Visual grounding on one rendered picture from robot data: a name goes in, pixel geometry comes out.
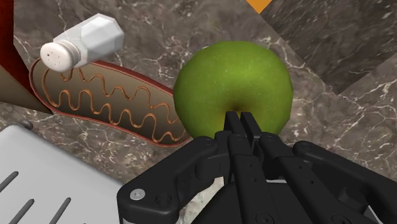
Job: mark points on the brown oval dish wavy pattern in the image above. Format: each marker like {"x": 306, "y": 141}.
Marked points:
{"x": 124, "y": 105}

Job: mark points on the dark red robot stand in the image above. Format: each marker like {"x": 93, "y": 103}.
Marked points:
{"x": 6, "y": 40}

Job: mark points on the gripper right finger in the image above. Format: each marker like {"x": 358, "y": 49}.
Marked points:
{"x": 341, "y": 176}

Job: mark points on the orange flat thing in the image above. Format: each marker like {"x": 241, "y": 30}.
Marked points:
{"x": 258, "y": 3}

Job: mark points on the white salt shaker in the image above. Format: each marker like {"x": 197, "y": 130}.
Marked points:
{"x": 93, "y": 37}

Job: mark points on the white slotted appliance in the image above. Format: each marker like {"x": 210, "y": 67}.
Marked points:
{"x": 46, "y": 173}

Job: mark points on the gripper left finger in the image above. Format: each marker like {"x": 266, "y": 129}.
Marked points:
{"x": 173, "y": 173}

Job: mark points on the green apple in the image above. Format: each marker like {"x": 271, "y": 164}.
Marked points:
{"x": 232, "y": 80}

